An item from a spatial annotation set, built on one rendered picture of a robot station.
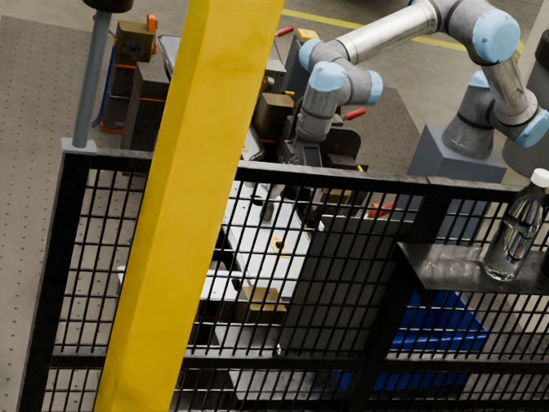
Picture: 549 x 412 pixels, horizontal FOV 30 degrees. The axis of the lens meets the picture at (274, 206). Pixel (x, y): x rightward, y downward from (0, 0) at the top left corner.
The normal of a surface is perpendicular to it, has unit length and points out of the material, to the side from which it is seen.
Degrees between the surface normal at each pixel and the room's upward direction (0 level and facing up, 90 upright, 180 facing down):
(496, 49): 85
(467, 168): 90
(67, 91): 0
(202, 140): 90
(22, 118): 0
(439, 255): 0
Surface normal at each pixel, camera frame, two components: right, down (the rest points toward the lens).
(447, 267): 0.26, -0.83
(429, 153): -0.96, -0.15
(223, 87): 0.26, 0.56
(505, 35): 0.52, 0.48
